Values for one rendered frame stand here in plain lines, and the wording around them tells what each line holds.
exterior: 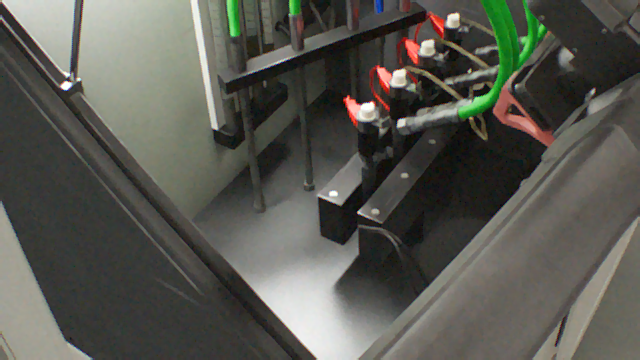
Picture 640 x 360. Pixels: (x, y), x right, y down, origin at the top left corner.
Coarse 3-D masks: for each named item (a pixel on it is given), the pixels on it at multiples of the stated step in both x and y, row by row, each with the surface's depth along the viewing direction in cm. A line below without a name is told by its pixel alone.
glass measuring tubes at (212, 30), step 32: (192, 0) 109; (224, 0) 113; (256, 0) 121; (224, 32) 113; (256, 32) 120; (224, 64) 116; (224, 96) 120; (256, 96) 128; (224, 128) 125; (256, 128) 128
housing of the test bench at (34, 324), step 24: (0, 216) 100; (0, 240) 106; (0, 264) 113; (24, 264) 106; (0, 288) 121; (24, 288) 113; (0, 312) 130; (24, 312) 121; (48, 312) 113; (0, 336) 141; (24, 336) 130; (48, 336) 121
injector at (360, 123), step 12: (360, 120) 102; (372, 120) 102; (360, 132) 104; (372, 132) 103; (360, 144) 105; (372, 144) 105; (360, 156) 107; (372, 156) 106; (384, 156) 105; (372, 168) 108; (372, 180) 110; (372, 192) 111
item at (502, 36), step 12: (228, 0) 103; (480, 0) 81; (492, 0) 81; (228, 12) 105; (492, 12) 81; (492, 24) 82; (504, 24) 82; (240, 36) 107; (504, 36) 83; (504, 48) 83; (504, 60) 84; (504, 72) 85; (504, 84) 86; (492, 96) 88; (468, 108) 92; (480, 108) 90
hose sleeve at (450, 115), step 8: (440, 112) 95; (448, 112) 94; (456, 112) 93; (408, 120) 99; (416, 120) 98; (424, 120) 97; (432, 120) 96; (440, 120) 95; (448, 120) 94; (456, 120) 93; (416, 128) 98; (424, 128) 97
